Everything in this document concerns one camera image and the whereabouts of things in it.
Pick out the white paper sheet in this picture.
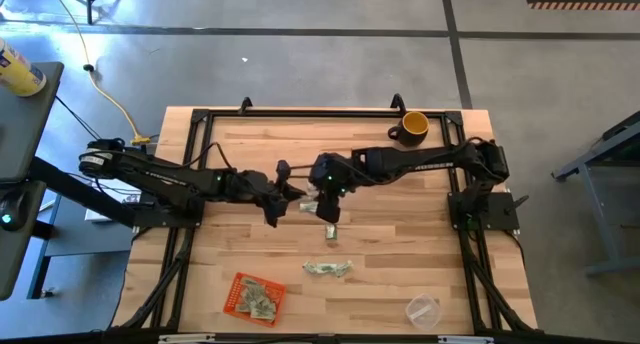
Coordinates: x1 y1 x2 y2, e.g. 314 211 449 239
83 180 142 223

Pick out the yellow wipes canister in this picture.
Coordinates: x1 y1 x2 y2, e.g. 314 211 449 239
0 36 48 98

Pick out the black aluminium table frame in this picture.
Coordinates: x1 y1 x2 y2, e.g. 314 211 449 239
112 92 540 335

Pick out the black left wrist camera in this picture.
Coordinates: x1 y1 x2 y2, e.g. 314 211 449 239
275 158 293 186

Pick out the black mug yellow inside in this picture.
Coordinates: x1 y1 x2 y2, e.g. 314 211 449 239
387 110 431 148

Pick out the black rail with white strips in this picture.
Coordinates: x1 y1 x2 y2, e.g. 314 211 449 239
0 331 640 344

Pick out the blue grey metal table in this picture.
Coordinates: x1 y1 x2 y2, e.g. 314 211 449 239
551 111 640 279

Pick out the orange plastic basket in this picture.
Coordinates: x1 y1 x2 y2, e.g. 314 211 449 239
222 271 288 330

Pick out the black desk support beam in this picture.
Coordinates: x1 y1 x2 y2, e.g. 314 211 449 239
27 156 139 229

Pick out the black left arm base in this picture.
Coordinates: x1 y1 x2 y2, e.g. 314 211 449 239
130 196 206 230

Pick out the dark grey desk surface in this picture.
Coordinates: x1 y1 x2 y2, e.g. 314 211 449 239
0 61 65 184

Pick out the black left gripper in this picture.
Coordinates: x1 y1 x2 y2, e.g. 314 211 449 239
247 172 308 229

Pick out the grey mouse tray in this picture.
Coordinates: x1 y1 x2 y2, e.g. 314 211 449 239
0 181 47 301

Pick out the black computer mouse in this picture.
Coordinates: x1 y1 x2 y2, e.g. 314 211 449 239
0 189 29 233

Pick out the black tripod stand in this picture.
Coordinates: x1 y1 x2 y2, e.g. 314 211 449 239
69 0 125 26

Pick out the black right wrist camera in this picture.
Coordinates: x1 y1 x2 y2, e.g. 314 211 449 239
317 191 343 225

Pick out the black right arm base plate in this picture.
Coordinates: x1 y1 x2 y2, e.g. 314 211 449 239
447 183 530 232

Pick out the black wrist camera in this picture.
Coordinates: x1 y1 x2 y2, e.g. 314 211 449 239
275 158 293 186
317 191 343 225

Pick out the yellow extension cable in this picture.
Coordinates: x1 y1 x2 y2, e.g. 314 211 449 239
46 0 152 148

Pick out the blue grey cart shelf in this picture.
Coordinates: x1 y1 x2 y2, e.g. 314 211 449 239
27 193 134 301

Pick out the clear plastic container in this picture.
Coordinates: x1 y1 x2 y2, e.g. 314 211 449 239
404 292 442 331

